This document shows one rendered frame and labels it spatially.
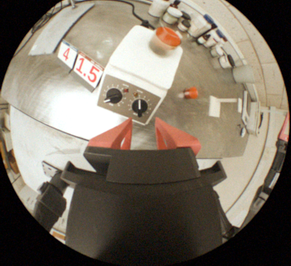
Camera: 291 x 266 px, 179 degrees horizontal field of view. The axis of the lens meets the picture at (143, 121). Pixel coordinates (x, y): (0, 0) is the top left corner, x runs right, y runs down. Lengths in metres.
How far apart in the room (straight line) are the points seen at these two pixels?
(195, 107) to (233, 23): 0.53
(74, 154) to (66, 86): 0.19
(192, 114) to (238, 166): 1.26
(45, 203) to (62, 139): 0.19
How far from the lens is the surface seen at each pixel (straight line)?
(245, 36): 0.71
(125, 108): 0.20
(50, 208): 0.29
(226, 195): 1.60
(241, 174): 1.48
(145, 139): 0.26
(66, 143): 0.30
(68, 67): 0.30
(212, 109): 0.41
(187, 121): 0.32
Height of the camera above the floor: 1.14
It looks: 73 degrees down
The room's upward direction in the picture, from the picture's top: 120 degrees clockwise
